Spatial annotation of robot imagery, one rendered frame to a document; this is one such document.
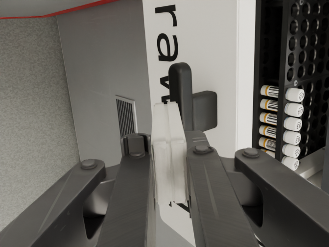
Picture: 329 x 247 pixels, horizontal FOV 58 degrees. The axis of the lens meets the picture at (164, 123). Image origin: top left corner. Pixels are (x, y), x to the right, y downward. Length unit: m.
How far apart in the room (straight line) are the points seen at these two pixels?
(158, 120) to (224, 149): 0.09
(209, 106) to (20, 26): 0.92
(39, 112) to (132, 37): 0.59
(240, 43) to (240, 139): 0.07
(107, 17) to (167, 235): 0.50
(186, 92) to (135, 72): 0.42
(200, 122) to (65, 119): 0.95
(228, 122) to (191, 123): 0.03
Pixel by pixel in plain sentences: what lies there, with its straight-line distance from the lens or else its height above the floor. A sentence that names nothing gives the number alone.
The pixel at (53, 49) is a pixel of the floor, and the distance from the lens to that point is 1.10.
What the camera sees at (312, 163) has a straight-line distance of 0.42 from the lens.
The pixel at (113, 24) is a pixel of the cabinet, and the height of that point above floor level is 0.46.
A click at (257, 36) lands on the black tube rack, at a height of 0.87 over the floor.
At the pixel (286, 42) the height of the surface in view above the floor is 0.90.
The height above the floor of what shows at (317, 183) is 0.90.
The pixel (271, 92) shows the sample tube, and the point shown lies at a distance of 0.32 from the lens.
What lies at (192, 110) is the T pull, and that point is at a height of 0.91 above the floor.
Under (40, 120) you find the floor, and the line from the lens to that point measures 1.12.
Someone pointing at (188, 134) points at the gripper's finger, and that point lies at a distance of 0.15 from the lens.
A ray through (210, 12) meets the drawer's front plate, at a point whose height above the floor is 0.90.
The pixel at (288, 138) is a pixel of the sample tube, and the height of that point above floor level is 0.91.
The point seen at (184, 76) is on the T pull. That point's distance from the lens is 0.19.
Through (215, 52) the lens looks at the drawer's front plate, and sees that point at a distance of 0.22.
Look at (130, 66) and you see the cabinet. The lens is 0.63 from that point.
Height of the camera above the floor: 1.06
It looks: 51 degrees down
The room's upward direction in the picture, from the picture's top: 110 degrees clockwise
